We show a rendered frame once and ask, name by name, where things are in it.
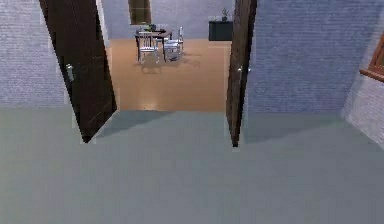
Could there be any white dining chair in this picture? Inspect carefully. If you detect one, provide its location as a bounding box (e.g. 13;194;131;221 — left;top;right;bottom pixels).
163;26;185;62
137;31;160;64

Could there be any dark brown room door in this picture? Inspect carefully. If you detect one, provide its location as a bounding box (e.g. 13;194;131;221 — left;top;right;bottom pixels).
225;0;259;148
38;0;118;144

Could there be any dark wooden dining table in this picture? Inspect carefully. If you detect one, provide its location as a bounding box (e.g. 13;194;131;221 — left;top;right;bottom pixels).
134;29;174;63

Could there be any black cabinet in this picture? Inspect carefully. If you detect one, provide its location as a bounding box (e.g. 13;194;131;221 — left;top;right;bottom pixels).
208;20;234;42

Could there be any brown framed window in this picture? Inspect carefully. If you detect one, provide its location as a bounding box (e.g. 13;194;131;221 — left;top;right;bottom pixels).
128;0;153;26
359;33;384;84

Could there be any silver door handle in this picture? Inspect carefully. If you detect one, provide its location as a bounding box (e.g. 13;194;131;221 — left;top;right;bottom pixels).
236;65;252;76
65;63;75;83

